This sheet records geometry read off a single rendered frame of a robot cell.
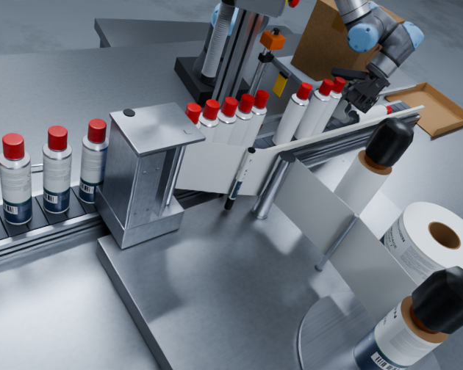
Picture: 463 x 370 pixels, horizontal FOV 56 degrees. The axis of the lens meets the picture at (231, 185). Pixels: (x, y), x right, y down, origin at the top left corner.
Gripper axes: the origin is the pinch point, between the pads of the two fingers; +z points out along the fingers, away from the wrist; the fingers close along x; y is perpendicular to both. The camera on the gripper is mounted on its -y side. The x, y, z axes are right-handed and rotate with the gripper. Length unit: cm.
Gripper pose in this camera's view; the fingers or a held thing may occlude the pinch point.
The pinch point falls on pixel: (326, 118)
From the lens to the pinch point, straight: 142.1
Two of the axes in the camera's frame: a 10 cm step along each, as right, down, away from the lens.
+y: 5.7, 6.8, -4.6
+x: 5.3, 1.2, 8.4
